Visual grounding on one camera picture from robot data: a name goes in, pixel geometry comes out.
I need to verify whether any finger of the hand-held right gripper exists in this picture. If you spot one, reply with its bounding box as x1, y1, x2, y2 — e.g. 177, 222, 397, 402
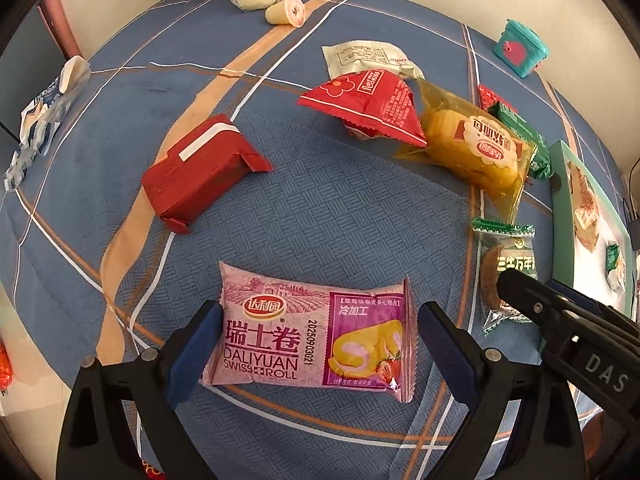
545, 280, 640, 338
496, 267, 586, 341

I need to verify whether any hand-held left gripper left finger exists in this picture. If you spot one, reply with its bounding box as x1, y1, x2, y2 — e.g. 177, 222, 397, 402
57, 301, 225, 480

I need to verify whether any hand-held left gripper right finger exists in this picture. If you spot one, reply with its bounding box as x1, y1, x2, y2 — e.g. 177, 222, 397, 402
417, 301, 586, 480

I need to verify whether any clear green cookie packet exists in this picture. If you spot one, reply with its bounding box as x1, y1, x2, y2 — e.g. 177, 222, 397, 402
471, 217, 540, 338

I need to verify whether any pink swiss roll packet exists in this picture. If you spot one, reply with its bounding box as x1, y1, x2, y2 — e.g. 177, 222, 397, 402
200, 260, 417, 403

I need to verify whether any green cardboard box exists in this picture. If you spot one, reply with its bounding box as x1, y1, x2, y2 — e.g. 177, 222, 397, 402
548, 140, 633, 311

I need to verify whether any dark green snack packet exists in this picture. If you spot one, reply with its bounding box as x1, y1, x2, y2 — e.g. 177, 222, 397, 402
487, 101, 553, 180

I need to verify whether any yellow cake packet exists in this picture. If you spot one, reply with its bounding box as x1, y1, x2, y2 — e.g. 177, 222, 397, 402
395, 79, 538, 223

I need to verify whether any red block packet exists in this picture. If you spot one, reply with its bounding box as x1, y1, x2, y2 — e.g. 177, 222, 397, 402
141, 114, 273, 235

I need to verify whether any small red snack packet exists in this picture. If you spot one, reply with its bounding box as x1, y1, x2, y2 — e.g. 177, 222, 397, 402
477, 83, 518, 113

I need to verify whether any small green white packet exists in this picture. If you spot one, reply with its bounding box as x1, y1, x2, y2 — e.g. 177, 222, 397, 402
606, 241, 627, 293

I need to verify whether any white orange snack packet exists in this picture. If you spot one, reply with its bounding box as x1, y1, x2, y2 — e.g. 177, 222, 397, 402
565, 162, 601, 253

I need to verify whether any teal toy house box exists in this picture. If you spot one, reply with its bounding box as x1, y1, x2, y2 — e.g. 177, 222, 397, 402
494, 19, 550, 79

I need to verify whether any red triangular snack packet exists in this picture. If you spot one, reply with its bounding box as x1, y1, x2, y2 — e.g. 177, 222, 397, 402
296, 69, 428, 148

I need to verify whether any blue white plastic bag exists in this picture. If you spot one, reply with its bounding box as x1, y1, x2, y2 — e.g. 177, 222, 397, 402
4, 55, 92, 191

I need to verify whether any yellow pink round cake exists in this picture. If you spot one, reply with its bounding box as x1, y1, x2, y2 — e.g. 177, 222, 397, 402
265, 0, 307, 27

